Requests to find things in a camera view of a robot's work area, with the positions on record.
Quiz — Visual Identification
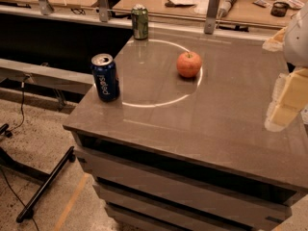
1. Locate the grey metal bracket left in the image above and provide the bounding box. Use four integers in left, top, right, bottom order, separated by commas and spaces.
38, 0, 54, 15

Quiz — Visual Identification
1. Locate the black floor cable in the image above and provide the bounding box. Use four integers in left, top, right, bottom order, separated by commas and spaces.
0, 75, 41, 231

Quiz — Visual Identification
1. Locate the grey metal bracket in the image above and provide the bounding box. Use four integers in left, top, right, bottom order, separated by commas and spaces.
204, 0, 220, 35
97, 0, 110, 22
38, 0, 54, 15

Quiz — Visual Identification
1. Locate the dark round cup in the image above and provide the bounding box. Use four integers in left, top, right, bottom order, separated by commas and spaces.
270, 2, 289, 17

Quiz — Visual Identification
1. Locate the green soda can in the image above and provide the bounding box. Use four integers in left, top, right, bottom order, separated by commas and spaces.
131, 4, 148, 39

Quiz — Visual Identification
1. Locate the grey metal bracket right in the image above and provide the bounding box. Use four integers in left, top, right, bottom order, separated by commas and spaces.
204, 0, 220, 35

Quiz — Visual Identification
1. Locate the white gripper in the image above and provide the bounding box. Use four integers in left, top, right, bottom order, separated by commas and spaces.
262, 4, 308, 132

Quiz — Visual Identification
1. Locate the grey drawer cabinet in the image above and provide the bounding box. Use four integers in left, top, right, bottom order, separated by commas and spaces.
64, 29, 308, 231

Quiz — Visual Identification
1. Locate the grey metal bracket middle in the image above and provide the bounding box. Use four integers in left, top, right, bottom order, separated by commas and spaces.
97, 0, 110, 22

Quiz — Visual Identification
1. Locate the blue pepsi can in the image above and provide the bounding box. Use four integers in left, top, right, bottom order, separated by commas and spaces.
90, 53, 119, 102

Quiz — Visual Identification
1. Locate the red apple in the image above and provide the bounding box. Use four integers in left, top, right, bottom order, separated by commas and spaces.
176, 51, 202, 78

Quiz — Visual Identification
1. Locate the black metal stand leg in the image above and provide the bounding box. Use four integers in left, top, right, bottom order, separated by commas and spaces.
0, 146, 76, 223

